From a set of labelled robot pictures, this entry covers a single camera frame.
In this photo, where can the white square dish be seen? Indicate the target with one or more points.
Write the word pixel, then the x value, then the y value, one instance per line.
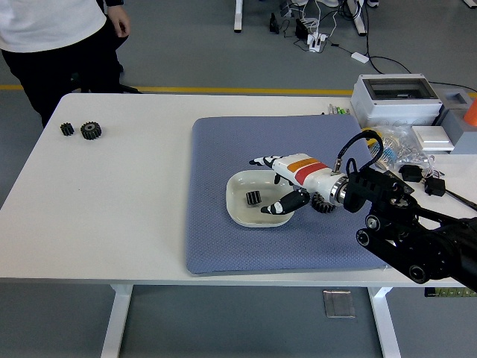
pixel 238 209

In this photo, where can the white desk leg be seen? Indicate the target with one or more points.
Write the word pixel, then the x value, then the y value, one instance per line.
pixel 358 18
pixel 238 15

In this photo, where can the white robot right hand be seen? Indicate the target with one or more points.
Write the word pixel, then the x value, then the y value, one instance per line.
pixel 305 169

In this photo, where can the black floor device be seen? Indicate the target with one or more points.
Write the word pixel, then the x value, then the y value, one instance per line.
pixel 274 23

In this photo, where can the green label strip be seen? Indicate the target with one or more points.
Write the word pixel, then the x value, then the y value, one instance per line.
pixel 443 292

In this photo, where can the black charger brick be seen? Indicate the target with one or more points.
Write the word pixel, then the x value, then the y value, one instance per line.
pixel 301 28

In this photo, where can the person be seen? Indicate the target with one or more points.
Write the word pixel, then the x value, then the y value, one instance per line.
pixel 52 26

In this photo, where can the small black gear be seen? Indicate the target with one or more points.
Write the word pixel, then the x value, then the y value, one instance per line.
pixel 66 129
pixel 252 198

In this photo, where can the white table leg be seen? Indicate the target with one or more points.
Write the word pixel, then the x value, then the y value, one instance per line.
pixel 115 324
pixel 385 324

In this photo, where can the blue-grey quilted mat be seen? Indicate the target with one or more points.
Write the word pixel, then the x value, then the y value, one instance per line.
pixel 261 141

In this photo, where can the black servo module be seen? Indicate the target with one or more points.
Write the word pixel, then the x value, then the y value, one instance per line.
pixel 435 186
pixel 410 173

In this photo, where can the white power adapter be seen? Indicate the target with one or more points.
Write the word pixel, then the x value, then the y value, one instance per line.
pixel 359 57

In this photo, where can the grey electrical enclosure box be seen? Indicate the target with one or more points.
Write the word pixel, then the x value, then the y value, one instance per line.
pixel 395 106

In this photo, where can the yellow tape measure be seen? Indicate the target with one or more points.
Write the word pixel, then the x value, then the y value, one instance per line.
pixel 369 141

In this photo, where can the white power strip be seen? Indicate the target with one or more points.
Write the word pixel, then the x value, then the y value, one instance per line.
pixel 316 41

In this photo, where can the dark flat bar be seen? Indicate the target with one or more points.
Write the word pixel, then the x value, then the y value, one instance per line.
pixel 462 199

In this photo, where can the white switch panel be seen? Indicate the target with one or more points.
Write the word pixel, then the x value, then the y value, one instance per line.
pixel 432 138

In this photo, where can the person's hand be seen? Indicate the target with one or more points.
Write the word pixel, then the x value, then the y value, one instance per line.
pixel 120 20

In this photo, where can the grey block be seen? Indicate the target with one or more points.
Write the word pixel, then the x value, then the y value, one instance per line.
pixel 462 127

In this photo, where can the large black gear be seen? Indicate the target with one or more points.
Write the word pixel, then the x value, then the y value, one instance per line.
pixel 320 205
pixel 91 131

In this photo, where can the clear bag of resistors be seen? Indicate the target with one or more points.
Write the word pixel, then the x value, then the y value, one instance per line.
pixel 400 147

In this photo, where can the green white terminal connectors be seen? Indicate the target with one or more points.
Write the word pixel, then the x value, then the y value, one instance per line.
pixel 340 110

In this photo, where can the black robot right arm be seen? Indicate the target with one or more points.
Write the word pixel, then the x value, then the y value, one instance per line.
pixel 391 201

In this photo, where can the metal floor plate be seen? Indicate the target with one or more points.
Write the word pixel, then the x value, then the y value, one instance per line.
pixel 339 304

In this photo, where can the orange cone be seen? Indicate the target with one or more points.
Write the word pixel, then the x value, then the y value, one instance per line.
pixel 471 113

